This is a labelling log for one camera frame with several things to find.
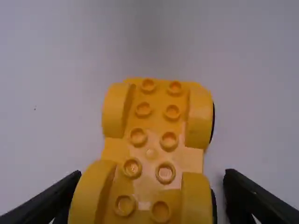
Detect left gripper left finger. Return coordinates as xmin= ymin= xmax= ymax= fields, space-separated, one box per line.
xmin=0 ymin=170 xmax=82 ymax=224

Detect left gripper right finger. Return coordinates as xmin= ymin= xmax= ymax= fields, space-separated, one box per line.
xmin=223 ymin=168 xmax=299 ymax=224

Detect yellow toy car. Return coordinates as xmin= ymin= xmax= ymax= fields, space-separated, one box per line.
xmin=68 ymin=77 xmax=218 ymax=224

